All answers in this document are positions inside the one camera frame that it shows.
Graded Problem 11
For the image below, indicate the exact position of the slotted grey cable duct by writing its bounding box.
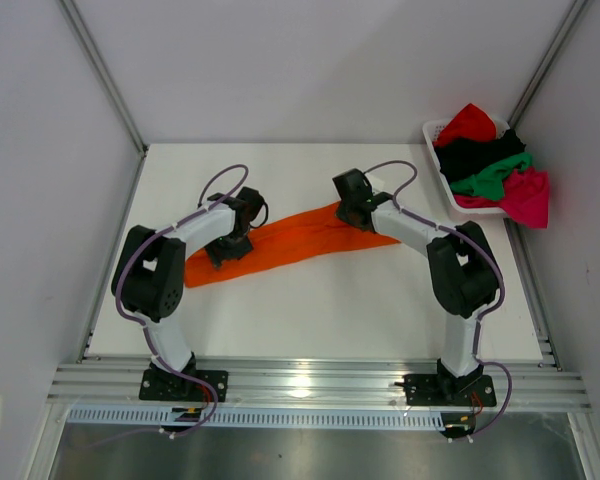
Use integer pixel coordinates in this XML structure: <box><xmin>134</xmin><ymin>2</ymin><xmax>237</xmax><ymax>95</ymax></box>
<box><xmin>67</xmin><ymin>405</ymin><xmax>445</xmax><ymax>431</ymax></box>

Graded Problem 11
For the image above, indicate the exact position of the aluminium mounting rail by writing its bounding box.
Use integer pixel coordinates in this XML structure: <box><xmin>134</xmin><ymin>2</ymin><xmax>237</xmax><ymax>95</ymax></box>
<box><xmin>47</xmin><ymin>357</ymin><xmax>592</xmax><ymax>413</ymax></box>

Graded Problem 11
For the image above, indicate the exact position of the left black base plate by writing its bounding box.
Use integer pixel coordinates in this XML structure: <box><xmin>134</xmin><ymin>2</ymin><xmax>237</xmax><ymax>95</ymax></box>
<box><xmin>138</xmin><ymin>368</ymin><xmax>229</xmax><ymax>403</ymax></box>

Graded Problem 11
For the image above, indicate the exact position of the black t shirt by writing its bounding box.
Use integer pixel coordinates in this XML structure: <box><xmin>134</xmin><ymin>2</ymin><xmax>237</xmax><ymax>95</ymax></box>
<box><xmin>434</xmin><ymin>129</ymin><xmax>526</xmax><ymax>183</ymax></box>

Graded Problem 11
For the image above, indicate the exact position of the magenta t shirt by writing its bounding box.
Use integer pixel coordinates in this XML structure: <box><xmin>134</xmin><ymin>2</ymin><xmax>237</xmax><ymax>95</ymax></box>
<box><xmin>454</xmin><ymin>167</ymin><xmax>550</xmax><ymax>229</ymax></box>

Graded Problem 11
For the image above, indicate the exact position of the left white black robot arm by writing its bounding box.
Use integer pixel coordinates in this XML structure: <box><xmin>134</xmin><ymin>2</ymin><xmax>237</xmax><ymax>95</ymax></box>
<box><xmin>111</xmin><ymin>187</ymin><xmax>268</xmax><ymax>400</ymax></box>

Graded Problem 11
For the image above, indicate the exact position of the white plastic laundry basket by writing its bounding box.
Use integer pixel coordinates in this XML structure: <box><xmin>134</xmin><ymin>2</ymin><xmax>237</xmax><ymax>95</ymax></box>
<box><xmin>422</xmin><ymin>118</ymin><xmax>508</xmax><ymax>222</ymax></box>

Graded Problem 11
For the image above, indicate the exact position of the green t shirt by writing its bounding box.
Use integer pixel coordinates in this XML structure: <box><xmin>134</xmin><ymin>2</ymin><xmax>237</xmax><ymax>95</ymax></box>
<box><xmin>450</xmin><ymin>152</ymin><xmax>533</xmax><ymax>201</ymax></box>

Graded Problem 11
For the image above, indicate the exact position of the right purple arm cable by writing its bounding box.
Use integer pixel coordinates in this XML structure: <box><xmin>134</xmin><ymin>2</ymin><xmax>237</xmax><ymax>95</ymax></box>
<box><xmin>364</xmin><ymin>159</ymin><xmax>512</xmax><ymax>444</ymax></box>

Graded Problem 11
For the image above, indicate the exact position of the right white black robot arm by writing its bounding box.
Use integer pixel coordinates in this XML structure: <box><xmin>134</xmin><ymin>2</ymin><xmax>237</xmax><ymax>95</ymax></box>
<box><xmin>333</xmin><ymin>169</ymin><xmax>504</xmax><ymax>404</ymax></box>

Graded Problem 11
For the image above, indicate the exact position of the orange t shirt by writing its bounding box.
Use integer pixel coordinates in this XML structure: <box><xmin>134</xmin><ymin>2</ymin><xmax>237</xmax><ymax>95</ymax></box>
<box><xmin>184</xmin><ymin>203</ymin><xmax>397</xmax><ymax>289</ymax></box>

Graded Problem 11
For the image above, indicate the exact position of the red t shirt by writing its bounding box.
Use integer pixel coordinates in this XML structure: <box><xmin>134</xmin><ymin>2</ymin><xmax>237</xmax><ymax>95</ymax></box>
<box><xmin>434</xmin><ymin>103</ymin><xmax>497</xmax><ymax>147</ymax></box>

